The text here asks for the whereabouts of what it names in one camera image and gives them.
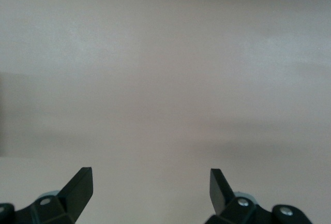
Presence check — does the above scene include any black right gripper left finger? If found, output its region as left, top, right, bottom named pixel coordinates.
left=0, top=167, right=94, bottom=224

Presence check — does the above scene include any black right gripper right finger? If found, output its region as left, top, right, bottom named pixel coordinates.
left=205, top=168, right=312, bottom=224

